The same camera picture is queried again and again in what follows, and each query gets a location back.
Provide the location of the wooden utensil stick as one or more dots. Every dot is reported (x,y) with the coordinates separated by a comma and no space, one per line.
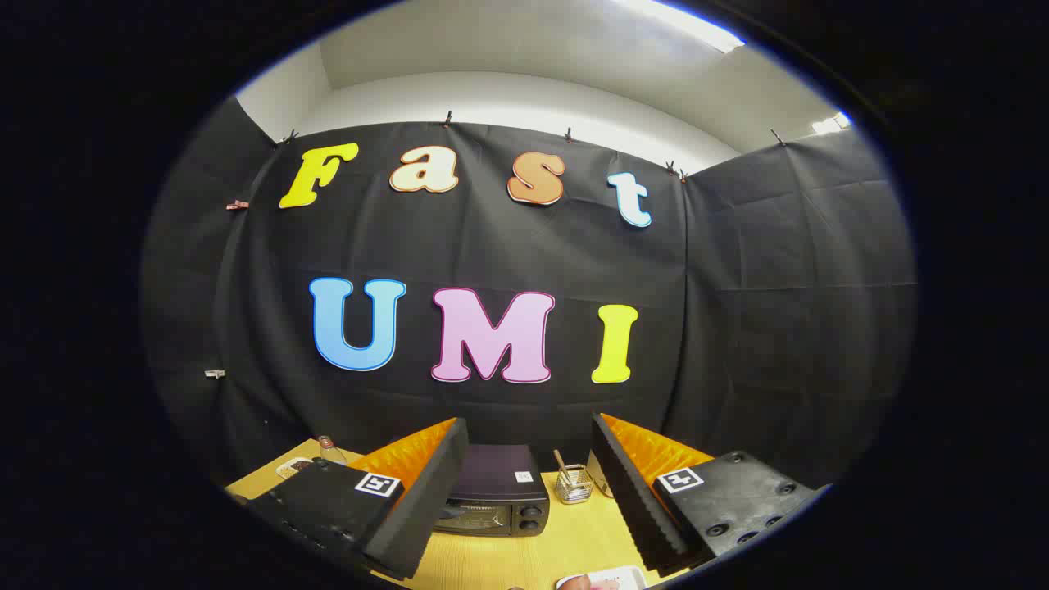
(562,465)

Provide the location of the black toaster oven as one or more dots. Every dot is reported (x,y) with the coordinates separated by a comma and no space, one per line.
(500,479)

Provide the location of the clear plastic water bottle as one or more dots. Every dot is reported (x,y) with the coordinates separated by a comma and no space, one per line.
(329,449)

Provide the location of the small ceiling light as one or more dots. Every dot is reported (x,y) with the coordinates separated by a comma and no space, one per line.
(830,124)

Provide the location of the long ceiling light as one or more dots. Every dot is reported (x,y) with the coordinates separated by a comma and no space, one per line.
(688,23)

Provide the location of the white divided snack dish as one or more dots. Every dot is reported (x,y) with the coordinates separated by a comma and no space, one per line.
(292,468)

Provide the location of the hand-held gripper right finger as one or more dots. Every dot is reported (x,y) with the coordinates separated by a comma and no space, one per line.
(631,500)

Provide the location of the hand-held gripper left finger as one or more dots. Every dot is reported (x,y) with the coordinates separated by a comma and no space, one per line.
(426,492)

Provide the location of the white square plate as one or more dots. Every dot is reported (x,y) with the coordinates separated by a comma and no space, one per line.
(627,577)

